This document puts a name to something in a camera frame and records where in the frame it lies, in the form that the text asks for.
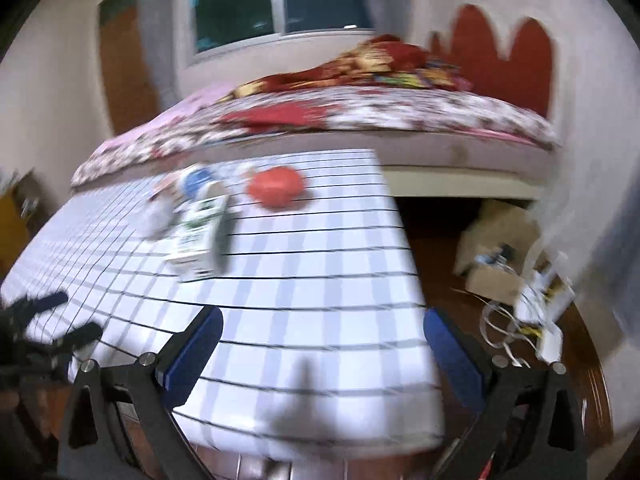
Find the red paper cup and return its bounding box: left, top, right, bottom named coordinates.
left=248, top=167, right=306, bottom=211

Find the large white-framed window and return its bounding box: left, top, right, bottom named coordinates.
left=182, top=0, right=376, bottom=63

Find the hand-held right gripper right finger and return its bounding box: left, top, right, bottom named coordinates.
left=422, top=308, right=588, bottom=480

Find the colourful printed cloth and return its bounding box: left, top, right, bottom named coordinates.
left=375, top=60, right=473, bottom=92

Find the white checked tablecloth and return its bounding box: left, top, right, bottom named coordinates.
left=0, top=149, right=448, bottom=461

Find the cardboard box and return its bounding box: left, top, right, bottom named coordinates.
left=457, top=200, right=541, bottom=303

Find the thick white cable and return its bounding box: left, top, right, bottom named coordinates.
left=479, top=299, right=531, bottom=367

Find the green and white carton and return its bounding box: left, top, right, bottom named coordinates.
left=165, top=195, right=231, bottom=283

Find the flat white box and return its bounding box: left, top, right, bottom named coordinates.
left=535, top=325, right=563, bottom=363

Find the blue paper cup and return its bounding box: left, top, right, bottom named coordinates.
left=177, top=164, right=221, bottom=201

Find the brown wooden door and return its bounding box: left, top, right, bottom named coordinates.
left=97, top=0, right=161, bottom=138

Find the white router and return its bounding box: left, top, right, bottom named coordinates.
left=515, top=255, right=576, bottom=326

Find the brown wooden cabinet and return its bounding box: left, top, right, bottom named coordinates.
left=0, top=170, right=43, bottom=271

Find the pink cloth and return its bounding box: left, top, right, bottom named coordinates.
left=100, top=85, right=236, bottom=156

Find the clear plastic wrapper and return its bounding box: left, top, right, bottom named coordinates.
left=142, top=195, right=178, bottom=241

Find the red scalloped headboard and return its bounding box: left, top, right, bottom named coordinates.
left=430, top=4, right=558, bottom=121

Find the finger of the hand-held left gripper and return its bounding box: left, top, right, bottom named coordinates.
left=52, top=323, right=103, bottom=356
left=10, top=292, right=68, bottom=321

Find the bed with floral sheet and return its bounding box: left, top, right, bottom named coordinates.
left=70, top=85, right=561, bottom=201

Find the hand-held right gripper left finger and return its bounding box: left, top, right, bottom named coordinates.
left=57, top=305, right=224, bottom=480

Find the red patterned blanket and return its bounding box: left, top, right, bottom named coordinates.
left=227, top=34, right=436, bottom=96

